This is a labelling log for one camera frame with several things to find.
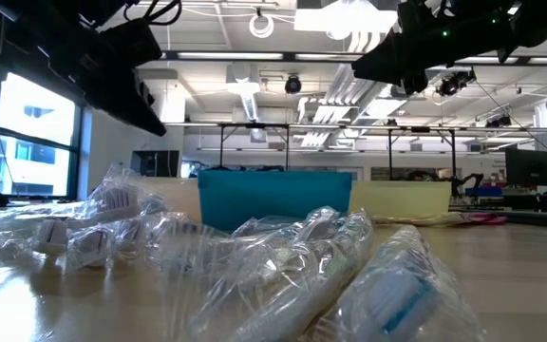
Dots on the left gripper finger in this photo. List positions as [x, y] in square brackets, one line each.
[131, 119]
[147, 111]

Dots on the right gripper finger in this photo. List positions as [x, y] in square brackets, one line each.
[385, 70]
[380, 58]

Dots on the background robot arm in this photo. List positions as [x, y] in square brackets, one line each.
[468, 183]

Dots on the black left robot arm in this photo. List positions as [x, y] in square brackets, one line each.
[17, 28]

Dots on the ceiling light strip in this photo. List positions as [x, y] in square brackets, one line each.
[231, 55]
[487, 60]

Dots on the black cabinet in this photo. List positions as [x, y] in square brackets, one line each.
[155, 164]

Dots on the wrapped purple toothbrush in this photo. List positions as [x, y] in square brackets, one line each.
[117, 199]
[94, 242]
[51, 235]

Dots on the orange plastic bin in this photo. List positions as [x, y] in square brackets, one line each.
[178, 195]

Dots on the large window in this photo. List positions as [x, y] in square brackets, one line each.
[36, 114]

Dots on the yellow plastic bin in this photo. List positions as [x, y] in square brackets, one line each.
[401, 197]

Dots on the wrapped blue toothbrush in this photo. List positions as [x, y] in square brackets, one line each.
[183, 247]
[397, 294]

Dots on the small teal plastic bin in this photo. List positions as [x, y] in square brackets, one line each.
[273, 195]

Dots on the black computer monitor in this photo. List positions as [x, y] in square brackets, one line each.
[530, 166]

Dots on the magenta cloth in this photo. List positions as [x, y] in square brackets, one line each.
[487, 219]

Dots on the wrapped green toothbrush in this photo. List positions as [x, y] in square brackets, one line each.
[278, 304]

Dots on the black overhead camera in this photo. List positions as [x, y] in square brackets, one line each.
[454, 83]

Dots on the black background rig frame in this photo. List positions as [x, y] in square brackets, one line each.
[420, 129]
[254, 126]

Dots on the black ceiling camera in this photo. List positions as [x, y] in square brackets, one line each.
[292, 84]

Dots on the white ceiling duct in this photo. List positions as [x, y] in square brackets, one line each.
[247, 95]

